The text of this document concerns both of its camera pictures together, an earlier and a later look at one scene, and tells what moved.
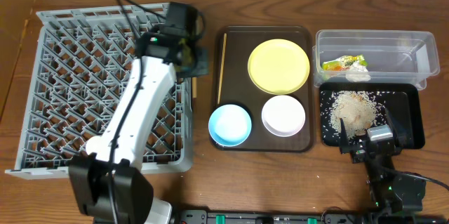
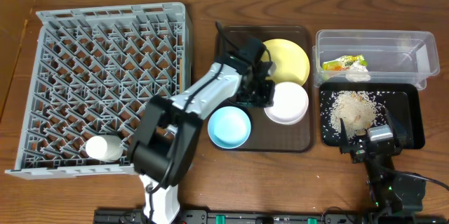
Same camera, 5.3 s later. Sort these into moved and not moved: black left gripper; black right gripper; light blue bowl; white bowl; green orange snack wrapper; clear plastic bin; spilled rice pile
Moved: white bowl; black left gripper
Not moved: spilled rice pile; black right gripper; clear plastic bin; green orange snack wrapper; light blue bowl
